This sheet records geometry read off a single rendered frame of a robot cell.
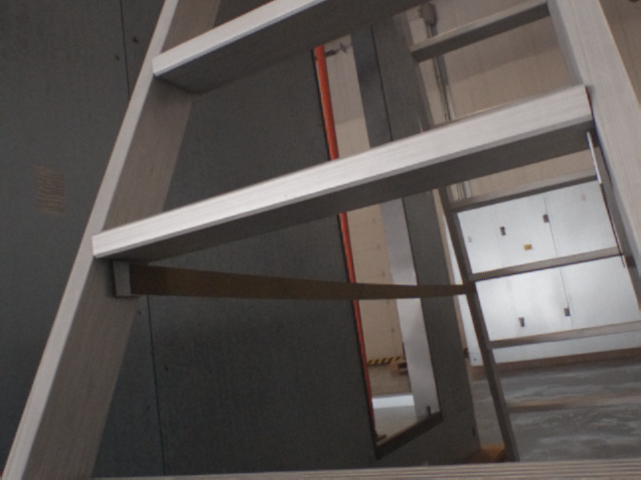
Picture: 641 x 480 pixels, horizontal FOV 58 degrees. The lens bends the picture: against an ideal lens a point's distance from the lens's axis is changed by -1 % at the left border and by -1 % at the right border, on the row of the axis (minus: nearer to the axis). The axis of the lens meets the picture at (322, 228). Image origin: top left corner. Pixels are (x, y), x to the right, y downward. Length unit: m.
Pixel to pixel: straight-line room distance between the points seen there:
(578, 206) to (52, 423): 7.28
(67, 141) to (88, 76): 0.15
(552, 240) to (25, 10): 6.93
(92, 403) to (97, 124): 0.70
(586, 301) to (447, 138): 7.17
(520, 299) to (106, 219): 7.21
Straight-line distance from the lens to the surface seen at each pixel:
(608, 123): 0.38
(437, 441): 2.27
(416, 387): 2.33
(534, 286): 7.61
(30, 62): 1.13
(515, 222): 7.70
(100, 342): 0.57
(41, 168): 1.06
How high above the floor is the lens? 0.71
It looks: 11 degrees up
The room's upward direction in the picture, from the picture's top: 9 degrees counter-clockwise
